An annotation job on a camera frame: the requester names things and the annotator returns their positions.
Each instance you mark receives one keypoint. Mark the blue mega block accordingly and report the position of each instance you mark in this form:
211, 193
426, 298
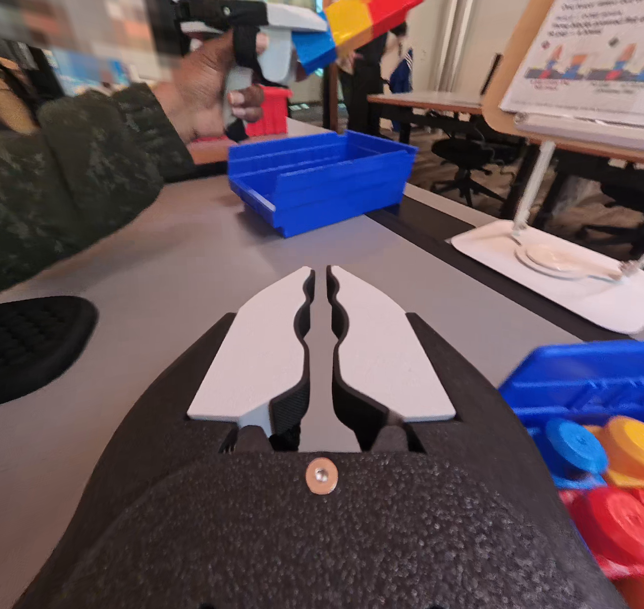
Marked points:
314, 53

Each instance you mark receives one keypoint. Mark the black mesh armrest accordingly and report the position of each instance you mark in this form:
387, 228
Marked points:
35, 347

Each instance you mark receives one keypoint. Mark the red plastic bin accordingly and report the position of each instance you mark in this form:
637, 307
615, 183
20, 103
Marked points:
274, 113

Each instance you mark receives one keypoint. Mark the blue plastic bin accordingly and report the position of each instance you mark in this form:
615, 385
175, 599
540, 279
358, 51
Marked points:
568, 377
327, 196

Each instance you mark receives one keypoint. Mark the printed instruction sheet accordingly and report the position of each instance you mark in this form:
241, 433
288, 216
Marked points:
588, 40

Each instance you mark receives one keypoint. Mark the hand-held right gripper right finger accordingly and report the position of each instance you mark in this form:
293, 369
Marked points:
387, 367

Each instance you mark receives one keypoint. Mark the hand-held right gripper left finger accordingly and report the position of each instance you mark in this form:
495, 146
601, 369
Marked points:
251, 362

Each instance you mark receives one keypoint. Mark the pile of mega blocks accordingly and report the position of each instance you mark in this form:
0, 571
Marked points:
603, 513

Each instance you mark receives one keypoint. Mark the black office chair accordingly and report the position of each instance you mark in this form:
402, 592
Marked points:
463, 153

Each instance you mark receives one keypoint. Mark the person's left forearm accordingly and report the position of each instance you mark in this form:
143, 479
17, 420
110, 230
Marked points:
75, 181

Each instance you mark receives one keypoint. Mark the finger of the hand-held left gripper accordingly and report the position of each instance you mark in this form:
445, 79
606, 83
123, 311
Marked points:
294, 19

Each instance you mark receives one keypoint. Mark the orange mega block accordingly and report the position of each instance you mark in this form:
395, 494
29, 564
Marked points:
348, 22

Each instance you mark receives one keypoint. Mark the blue jacket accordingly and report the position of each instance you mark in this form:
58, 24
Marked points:
401, 73

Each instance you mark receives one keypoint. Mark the person's left hand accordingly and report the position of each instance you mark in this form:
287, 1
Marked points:
201, 85

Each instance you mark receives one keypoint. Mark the wooden office table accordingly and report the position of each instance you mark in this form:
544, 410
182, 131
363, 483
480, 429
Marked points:
427, 100

